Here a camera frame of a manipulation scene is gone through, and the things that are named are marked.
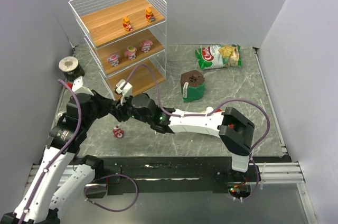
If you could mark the silver top drink can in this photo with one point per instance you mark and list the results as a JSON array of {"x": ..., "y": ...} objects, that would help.
[{"x": 59, "y": 117}]

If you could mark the pink pig purple bow toy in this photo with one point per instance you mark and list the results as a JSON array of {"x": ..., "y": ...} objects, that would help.
[{"x": 145, "y": 46}]

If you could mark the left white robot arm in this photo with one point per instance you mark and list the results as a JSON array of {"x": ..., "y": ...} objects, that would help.
[{"x": 45, "y": 201}]

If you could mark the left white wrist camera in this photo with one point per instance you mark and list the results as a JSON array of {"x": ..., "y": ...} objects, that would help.
[{"x": 78, "y": 86}]

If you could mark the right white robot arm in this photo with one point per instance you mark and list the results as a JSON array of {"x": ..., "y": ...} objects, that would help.
[{"x": 234, "y": 129}]

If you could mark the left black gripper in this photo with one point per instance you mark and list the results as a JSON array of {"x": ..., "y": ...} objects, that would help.
[{"x": 95, "y": 101}]

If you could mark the dark can white lid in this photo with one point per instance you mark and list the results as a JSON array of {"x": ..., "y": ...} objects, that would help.
[{"x": 71, "y": 68}]

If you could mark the small orange bear toy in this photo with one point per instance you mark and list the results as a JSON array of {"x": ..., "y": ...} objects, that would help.
[{"x": 149, "y": 15}]

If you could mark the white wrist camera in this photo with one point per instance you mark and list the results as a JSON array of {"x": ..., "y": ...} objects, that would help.
[
  {"x": 124, "y": 89},
  {"x": 78, "y": 86}
]

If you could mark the cream plastic cup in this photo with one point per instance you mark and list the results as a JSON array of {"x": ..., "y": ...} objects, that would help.
[{"x": 208, "y": 110}]

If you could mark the pink bear green hat toy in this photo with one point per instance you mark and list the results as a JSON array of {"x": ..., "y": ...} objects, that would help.
[{"x": 130, "y": 52}]

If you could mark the green chips bag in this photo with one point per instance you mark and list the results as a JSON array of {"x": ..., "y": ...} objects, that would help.
[{"x": 218, "y": 56}]

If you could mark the red flat box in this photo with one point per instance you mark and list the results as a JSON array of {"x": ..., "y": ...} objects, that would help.
[{"x": 230, "y": 125}]

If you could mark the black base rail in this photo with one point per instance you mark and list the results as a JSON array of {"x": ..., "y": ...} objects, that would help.
[{"x": 119, "y": 175}]

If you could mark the orange bear red shirt toy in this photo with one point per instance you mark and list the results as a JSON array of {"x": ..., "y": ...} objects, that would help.
[{"x": 126, "y": 24}]

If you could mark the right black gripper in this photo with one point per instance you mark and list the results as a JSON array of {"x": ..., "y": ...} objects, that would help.
[{"x": 121, "y": 110}]

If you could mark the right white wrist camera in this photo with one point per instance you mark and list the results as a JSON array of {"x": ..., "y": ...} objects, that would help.
[{"x": 124, "y": 89}]

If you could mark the green wrapped brown roll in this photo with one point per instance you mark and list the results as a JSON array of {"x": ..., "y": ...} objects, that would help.
[{"x": 192, "y": 85}]

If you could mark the white wire wooden shelf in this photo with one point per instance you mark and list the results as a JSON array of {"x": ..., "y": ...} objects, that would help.
[{"x": 101, "y": 25}]

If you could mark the pink blue bear toy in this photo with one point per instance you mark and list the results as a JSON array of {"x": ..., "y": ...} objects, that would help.
[{"x": 113, "y": 59}]

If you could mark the pink bear cake toy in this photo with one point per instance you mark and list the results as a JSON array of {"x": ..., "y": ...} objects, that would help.
[{"x": 118, "y": 132}]

